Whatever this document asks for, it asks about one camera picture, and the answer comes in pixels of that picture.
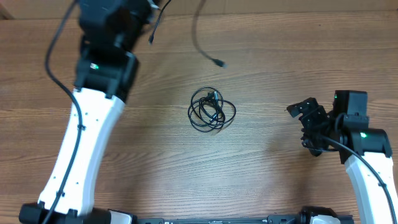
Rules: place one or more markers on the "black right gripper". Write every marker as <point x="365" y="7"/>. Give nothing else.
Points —
<point x="316" y="147"/>

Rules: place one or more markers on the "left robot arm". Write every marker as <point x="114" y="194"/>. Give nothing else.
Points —
<point x="104" y="76"/>

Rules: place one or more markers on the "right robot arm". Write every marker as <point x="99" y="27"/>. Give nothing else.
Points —
<point x="365" y="152"/>

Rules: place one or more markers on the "cardboard wall panel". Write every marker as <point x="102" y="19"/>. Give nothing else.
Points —
<point x="54" y="9"/>

